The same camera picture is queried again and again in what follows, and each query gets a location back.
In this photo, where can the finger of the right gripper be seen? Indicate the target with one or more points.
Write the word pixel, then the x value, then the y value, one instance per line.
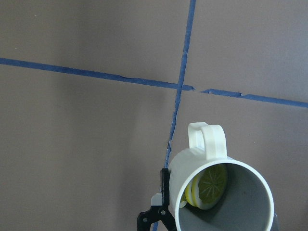
pixel 159 208

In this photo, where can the yellow lemon slice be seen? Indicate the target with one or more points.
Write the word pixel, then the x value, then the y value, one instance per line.
pixel 206 188

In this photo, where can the white mug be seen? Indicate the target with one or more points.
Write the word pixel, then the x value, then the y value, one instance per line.
pixel 247 203

